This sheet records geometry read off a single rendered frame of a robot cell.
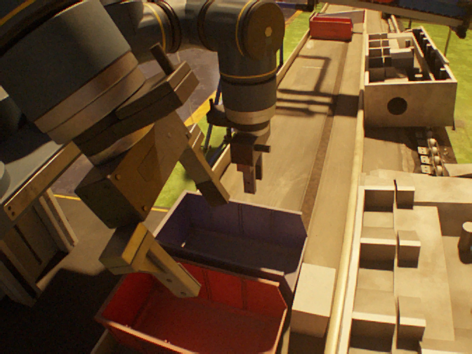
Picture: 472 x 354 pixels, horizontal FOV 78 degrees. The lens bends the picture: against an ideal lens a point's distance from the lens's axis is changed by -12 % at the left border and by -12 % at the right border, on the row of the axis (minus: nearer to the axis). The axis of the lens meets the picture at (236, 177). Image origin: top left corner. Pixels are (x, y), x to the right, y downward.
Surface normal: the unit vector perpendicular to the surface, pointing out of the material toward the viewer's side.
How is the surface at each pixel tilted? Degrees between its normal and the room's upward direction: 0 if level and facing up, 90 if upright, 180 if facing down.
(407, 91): 90
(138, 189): 65
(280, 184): 0
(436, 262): 10
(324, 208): 0
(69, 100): 80
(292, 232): 88
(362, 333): 83
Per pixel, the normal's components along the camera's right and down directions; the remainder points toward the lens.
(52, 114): -0.08, 0.60
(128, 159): 0.85, -0.25
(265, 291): -0.33, 0.57
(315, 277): -0.07, -0.79
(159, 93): 0.13, 0.50
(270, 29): 0.69, 0.40
